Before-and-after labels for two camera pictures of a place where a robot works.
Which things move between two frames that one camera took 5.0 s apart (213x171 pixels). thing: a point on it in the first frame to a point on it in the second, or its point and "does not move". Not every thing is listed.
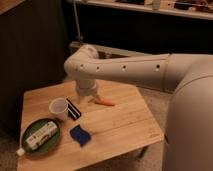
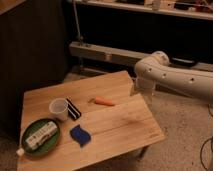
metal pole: [80, 38] does not move
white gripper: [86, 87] to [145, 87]
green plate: [34, 128] does not move
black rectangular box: [73, 111] does not move
